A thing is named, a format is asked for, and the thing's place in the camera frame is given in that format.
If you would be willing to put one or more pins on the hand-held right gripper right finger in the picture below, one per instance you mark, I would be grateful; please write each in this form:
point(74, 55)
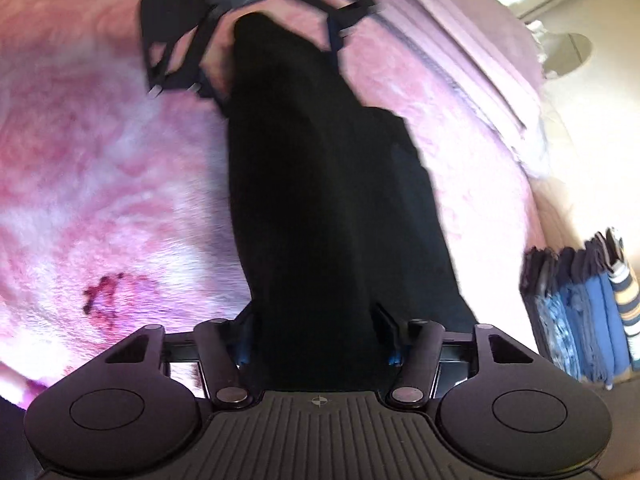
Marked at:
point(392, 357)

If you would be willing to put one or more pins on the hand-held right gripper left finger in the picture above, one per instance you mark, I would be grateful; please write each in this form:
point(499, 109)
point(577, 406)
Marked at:
point(243, 355)

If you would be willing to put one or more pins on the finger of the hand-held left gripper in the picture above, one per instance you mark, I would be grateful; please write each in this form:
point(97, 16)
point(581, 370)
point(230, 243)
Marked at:
point(340, 7)
point(205, 55)

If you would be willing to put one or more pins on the black garment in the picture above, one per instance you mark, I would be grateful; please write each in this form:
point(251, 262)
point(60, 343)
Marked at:
point(320, 210)

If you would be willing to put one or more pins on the stack of folded clothes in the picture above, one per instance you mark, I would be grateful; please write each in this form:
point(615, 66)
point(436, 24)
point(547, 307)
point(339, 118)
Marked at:
point(585, 310)

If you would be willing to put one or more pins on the folded pink blanket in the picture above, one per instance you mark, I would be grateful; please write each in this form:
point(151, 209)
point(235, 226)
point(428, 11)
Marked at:
point(450, 45)

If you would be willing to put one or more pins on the pink floral blanket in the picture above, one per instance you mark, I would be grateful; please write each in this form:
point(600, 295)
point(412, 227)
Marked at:
point(100, 185)

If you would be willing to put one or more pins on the white rack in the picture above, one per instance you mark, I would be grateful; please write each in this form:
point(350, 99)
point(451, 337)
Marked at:
point(537, 30)

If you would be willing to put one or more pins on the oval wall mirror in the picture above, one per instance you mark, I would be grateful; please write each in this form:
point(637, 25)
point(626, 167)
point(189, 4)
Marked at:
point(570, 52)

